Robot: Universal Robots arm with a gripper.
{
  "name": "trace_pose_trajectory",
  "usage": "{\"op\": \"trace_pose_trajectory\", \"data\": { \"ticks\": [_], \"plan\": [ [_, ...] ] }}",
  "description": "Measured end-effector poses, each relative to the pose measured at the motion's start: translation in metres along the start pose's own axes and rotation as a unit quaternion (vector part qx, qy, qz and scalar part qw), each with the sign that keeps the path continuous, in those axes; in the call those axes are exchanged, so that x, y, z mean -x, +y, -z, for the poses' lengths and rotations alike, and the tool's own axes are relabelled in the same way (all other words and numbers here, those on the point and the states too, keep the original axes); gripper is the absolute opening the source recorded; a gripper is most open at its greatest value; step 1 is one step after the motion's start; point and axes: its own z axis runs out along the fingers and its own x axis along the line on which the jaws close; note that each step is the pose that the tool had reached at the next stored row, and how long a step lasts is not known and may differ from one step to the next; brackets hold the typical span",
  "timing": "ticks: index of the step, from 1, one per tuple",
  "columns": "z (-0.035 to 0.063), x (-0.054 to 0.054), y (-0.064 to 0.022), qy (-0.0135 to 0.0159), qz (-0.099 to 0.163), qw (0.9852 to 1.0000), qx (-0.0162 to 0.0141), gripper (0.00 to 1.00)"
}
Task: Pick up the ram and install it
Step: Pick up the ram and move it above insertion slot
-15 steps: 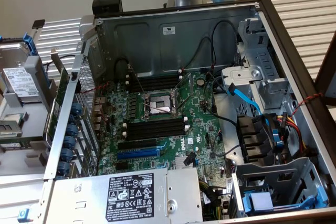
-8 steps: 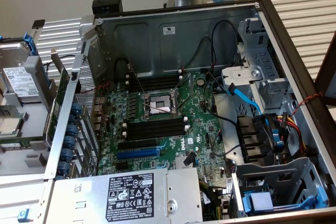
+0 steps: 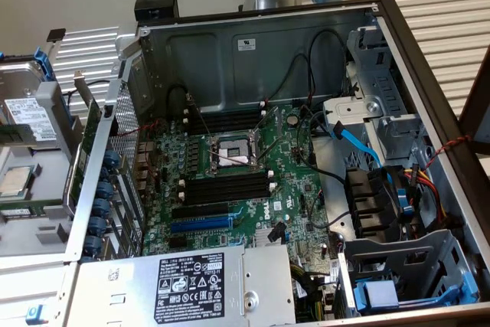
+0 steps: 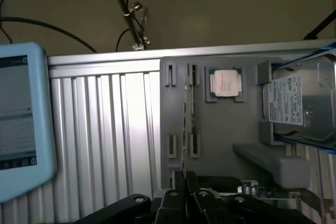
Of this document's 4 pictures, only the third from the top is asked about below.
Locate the long black expansion slot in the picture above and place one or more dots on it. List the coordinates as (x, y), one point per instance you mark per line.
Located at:
(199, 211)

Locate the silver power supply black label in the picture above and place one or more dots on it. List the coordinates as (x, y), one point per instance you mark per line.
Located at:
(115, 285)

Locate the blue expansion slot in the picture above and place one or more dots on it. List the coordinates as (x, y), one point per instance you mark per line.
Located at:
(199, 224)

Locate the white case label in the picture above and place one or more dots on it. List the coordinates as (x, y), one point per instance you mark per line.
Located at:
(246, 44)

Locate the blue slot retainer clip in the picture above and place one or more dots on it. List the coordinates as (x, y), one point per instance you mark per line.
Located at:
(101, 208)
(97, 226)
(93, 245)
(112, 158)
(105, 190)

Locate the metal rear port block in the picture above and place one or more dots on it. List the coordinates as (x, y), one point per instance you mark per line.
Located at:
(145, 158)

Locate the silver hard disk white label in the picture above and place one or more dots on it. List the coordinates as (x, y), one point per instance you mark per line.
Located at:
(27, 108)

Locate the open metal PC case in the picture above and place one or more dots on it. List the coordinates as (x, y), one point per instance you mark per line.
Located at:
(283, 32)

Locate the grey disk bay cage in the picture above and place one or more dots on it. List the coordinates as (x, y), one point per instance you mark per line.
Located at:
(383, 254)

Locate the short black expansion slot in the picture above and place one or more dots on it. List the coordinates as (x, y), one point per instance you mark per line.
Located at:
(179, 242)

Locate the thin metal locking lever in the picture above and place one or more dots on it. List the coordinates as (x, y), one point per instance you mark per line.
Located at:
(200, 118)
(272, 148)

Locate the blue case release latch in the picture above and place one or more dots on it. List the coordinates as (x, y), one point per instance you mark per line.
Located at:
(35, 313)

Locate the green RAM stick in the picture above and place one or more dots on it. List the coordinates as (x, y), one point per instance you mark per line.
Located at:
(17, 135)
(34, 203)
(15, 212)

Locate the black fan shroud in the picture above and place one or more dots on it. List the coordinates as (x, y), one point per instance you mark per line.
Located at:
(367, 197)

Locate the silver chipset heat sink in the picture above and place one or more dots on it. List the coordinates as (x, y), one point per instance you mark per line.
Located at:
(262, 239)

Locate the round coin battery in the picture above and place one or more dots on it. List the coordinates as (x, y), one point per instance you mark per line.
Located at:
(293, 119)

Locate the CPU socket metal frame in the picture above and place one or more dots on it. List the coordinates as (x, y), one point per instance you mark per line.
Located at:
(233, 151)

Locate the blue hard disk carrier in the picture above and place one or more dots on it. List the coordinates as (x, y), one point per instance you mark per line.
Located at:
(42, 66)

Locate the silver CPU chip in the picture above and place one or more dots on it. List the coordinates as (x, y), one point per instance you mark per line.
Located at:
(13, 181)

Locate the green graphics card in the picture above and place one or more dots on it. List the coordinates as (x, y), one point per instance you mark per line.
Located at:
(89, 128)

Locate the green Dell motherboard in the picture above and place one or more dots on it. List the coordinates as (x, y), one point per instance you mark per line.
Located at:
(294, 174)

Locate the grey parts rack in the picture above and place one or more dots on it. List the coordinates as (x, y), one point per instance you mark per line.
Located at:
(49, 174)

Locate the metal disk bay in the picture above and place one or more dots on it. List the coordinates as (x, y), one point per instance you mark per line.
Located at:
(344, 110)

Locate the black box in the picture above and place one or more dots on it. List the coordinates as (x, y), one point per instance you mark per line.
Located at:
(153, 3)

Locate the metal socket cover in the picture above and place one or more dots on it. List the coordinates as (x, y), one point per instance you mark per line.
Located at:
(268, 118)

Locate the blue plastic latch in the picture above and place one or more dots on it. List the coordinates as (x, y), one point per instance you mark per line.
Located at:
(406, 204)

